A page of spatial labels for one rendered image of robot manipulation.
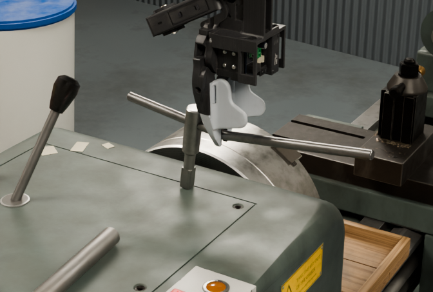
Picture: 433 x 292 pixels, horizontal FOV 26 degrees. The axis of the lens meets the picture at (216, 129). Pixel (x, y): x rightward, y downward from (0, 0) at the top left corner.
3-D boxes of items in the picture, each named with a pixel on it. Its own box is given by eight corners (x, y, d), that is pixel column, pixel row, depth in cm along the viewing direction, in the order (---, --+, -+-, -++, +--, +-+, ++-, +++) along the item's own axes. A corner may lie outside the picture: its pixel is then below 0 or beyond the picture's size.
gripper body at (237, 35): (254, 93, 104) (255, -13, 100) (189, 78, 109) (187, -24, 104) (285, 72, 110) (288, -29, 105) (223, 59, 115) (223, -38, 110)
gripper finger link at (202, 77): (202, 119, 108) (203, 46, 105) (191, 116, 109) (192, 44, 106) (223, 107, 112) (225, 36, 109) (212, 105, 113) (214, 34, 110)
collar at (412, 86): (419, 98, 182) (420, 84, 181) (380, 91, 186) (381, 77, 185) (433, 86, 189) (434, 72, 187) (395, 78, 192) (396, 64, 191)
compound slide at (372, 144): (401, 187, 181) (403, 163, 179) (352, 175, 186) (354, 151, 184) (436, 148, 197) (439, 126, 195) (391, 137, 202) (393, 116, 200)
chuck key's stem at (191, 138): (174, 186, 120) (182, 107, 114) (184, 179, 121) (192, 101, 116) (189, 193, 119) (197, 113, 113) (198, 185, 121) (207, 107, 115)
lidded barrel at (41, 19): (29, 112, 461) (18, -22, 433) (110, 142, 429) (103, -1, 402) (-64, 149, 422) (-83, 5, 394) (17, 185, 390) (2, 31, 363)
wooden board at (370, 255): (343, 339, 155) (345, 319, 153) (163, 276, 172) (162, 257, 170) (408, 256, 178) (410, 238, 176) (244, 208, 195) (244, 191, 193)
